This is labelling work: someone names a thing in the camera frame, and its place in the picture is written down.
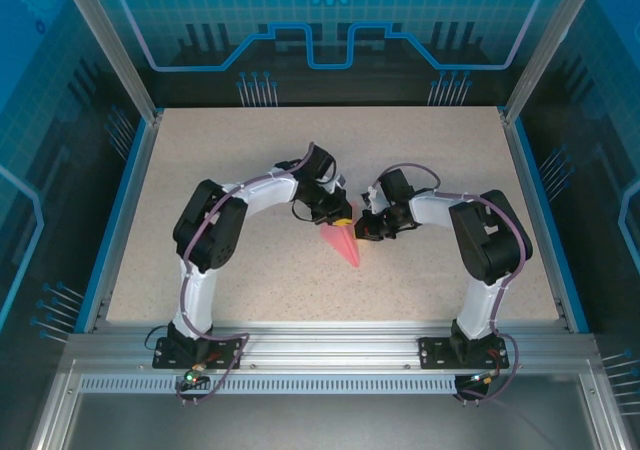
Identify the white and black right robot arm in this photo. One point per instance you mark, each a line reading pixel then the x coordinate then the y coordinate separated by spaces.
pixel 435 210

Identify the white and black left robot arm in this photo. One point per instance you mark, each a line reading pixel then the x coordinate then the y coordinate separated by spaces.
pixel 265 192

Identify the aluminium cross beam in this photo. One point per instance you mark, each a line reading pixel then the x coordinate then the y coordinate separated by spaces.
pixel 325 345

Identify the blue table edge strip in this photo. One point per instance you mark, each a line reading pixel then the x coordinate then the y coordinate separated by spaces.
pixel 114 220
pixel 549 220

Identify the small LED connector board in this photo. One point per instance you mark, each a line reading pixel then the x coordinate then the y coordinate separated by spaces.
pixel 481 379
pixel 192 377

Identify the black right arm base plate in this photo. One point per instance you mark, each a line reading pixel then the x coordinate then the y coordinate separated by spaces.
pixel 432 355

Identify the aluminium side rail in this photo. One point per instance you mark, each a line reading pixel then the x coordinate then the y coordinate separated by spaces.
pixel 534 210
pixel 129 210

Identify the aluminium frame post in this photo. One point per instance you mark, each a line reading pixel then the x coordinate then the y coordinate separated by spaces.
pixel 545 45
pixel 115 45

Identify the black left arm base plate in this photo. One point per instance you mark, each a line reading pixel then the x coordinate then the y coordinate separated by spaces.
pixel 165 357

